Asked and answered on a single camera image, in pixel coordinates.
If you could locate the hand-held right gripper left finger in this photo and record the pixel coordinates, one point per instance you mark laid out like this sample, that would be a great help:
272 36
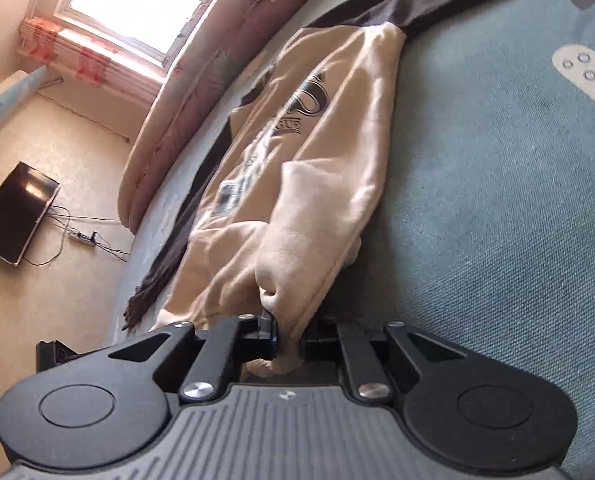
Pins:
270 335

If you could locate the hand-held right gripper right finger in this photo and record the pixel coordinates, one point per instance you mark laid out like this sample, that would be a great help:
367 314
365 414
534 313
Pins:
322 346

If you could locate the cream shirt with dark sleeves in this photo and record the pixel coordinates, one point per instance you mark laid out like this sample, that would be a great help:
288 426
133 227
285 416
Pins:
327 160

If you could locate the blue patterned bed sheet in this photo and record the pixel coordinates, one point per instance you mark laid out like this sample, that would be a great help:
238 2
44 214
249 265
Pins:
477 210

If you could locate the white power strip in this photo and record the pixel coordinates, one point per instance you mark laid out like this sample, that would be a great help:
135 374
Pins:
81 237

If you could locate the folded floral quilt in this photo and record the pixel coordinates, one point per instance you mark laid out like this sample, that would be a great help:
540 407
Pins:
202 85

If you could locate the black flat monitor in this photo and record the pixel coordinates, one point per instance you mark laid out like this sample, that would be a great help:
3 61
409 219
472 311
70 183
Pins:
15 210

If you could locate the pink patterned curtain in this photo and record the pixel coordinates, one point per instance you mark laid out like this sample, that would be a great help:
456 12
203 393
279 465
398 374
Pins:
77 55

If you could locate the white appliance with blue cover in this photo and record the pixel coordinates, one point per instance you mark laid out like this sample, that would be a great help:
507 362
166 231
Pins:
7 100

